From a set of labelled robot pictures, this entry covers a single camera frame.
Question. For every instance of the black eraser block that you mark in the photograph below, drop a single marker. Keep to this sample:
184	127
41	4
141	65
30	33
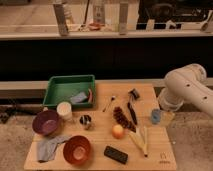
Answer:
116	155

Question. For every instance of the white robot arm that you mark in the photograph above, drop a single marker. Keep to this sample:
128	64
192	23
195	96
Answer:
186	84

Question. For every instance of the small metal cup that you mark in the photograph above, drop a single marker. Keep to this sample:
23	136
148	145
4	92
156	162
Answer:
85	121

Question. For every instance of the white paper cup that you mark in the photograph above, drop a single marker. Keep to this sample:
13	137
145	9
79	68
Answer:
64	109

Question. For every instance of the blue glass cup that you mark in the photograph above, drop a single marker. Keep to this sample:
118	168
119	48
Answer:
161	117

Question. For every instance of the red item in tray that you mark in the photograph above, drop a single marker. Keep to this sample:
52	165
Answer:
90	96

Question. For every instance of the green plastic tray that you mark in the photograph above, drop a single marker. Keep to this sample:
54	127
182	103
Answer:
62	88

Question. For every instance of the brown pine cone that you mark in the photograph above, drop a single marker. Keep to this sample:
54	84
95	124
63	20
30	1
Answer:
121	119

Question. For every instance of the grey sponge in tray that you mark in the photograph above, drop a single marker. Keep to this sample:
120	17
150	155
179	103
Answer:
80	97

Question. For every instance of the black brush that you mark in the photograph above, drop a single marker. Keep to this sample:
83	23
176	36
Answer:
132	112

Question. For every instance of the orange fruit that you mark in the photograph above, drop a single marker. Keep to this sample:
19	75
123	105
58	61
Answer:
117	131

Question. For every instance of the wooden board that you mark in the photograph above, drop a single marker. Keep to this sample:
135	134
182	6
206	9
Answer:
160	154

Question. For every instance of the red-orange bowl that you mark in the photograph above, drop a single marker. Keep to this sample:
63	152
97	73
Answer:
77	150

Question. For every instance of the purple bowl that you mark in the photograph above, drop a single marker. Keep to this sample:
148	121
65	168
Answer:
46	122

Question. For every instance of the grey cloth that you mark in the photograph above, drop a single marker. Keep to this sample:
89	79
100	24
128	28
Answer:
46	149

